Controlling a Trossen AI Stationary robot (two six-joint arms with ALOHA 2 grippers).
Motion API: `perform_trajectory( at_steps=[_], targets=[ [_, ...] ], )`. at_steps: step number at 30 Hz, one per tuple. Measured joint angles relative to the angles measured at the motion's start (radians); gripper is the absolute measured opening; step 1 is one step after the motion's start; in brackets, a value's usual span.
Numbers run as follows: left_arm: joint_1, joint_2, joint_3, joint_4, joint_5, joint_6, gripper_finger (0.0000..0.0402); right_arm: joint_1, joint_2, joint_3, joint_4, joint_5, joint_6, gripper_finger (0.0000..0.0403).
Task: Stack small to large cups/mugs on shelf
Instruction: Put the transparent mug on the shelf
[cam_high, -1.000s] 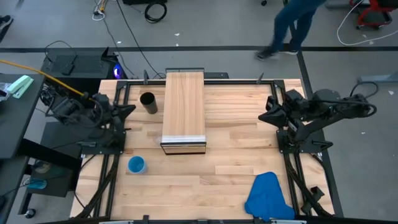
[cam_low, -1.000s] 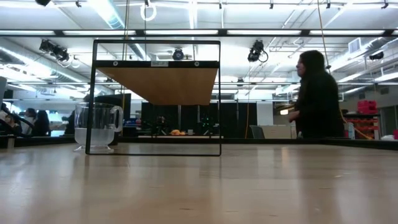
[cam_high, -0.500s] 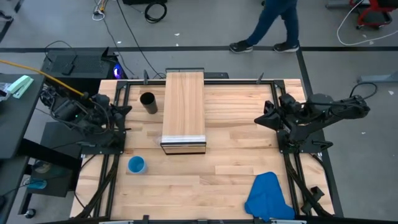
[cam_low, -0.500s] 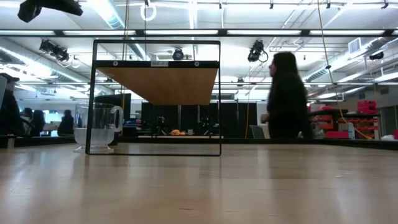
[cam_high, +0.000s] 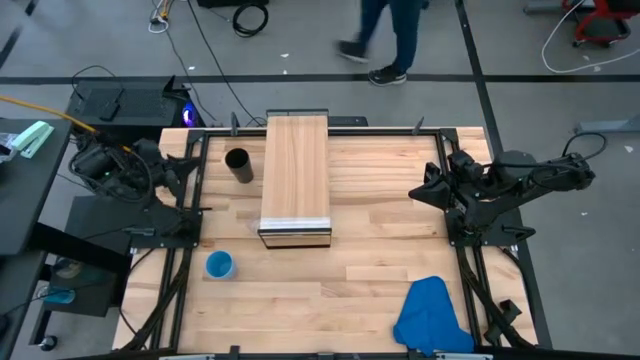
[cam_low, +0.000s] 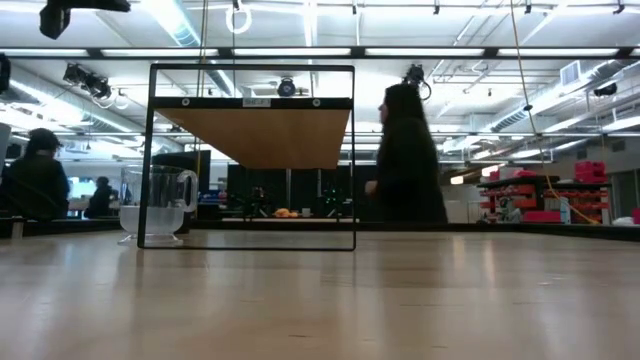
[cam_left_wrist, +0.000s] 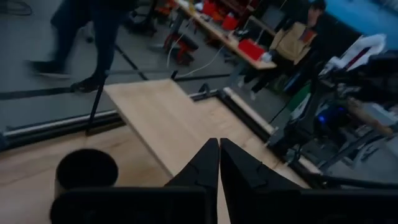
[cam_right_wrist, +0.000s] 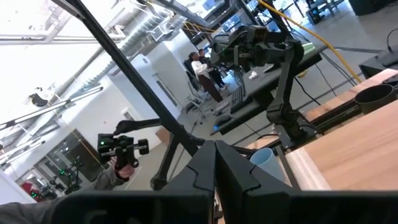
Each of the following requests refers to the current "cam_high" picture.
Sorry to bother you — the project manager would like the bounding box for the black low cart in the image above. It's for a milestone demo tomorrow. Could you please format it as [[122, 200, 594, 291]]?
[[29, 194, 132, 346]]

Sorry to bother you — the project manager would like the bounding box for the yellow hanging cable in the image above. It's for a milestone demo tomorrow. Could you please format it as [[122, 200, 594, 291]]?
[[0, 95, 131, 154]]

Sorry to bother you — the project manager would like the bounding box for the tall black cup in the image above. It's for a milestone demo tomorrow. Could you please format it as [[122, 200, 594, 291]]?
[[224, 147, 255, 185]]

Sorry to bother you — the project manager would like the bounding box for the coiled black cable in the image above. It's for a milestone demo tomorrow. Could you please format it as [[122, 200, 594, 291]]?
[[232, 3, 270, 39]]

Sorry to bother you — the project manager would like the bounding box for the clear plastic packet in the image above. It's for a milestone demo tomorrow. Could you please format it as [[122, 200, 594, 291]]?
[[0, 132, 19, 164]]

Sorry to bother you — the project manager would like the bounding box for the person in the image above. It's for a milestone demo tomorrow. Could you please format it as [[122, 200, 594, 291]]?
[[335, 0, 424, 87]]

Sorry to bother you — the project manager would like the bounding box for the white plug bundle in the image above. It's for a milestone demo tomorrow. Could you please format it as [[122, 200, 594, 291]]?
[[148, 0, 176, 35]]

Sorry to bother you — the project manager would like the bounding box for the grey floor base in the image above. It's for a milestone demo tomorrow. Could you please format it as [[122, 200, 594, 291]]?
[[523, 0, 566, 15]]

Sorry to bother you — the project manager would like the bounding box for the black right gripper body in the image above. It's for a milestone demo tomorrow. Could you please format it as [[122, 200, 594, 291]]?
[[424, 152, 484, 209]]

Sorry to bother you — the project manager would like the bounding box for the long black floor cable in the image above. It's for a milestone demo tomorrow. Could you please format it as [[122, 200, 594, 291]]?
[[187, 0, 261, 126]]

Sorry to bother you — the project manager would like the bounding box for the black side desk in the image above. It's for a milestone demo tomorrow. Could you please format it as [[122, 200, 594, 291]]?
[[0, 118, 74, 257]]

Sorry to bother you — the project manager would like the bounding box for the light blue cup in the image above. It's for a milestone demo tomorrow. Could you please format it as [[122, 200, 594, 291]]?
[[204, 249, 236, 280]]

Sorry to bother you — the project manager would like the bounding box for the blue bottle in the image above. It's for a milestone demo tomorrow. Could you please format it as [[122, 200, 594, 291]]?
[[37, 285, 76, 305]]

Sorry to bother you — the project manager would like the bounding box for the wooden shelf black metal frame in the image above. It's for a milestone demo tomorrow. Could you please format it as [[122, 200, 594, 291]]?
[[257, 107, 333, 250]]

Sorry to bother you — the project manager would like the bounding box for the black computer tower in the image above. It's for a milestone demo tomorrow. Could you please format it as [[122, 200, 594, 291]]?
[[66, 74, 206, 146]]

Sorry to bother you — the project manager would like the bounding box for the white floor cable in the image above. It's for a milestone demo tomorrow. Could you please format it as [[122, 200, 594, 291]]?
[[541, 0, 640, 75]]

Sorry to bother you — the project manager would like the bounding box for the black aluminium table frame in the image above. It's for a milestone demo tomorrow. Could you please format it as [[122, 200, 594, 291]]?
[[112, 127, 551, 360]]

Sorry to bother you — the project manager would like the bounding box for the black floor box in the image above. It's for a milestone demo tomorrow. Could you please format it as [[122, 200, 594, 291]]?
[[196, 0, 270, 8]]

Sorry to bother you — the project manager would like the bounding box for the mint green stapler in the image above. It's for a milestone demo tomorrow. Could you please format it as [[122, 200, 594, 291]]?
[[10, 120, 55, 160]]

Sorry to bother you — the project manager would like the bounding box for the blue cloth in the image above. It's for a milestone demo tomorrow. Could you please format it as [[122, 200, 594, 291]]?
[[392, 275, 476, 357]]

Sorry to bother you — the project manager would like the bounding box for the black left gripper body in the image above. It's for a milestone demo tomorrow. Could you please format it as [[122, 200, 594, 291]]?
[[133, 139, 171, 191]]

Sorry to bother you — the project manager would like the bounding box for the small black box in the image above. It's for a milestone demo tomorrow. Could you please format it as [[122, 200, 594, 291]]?
[[98, 101, 123, 122]]

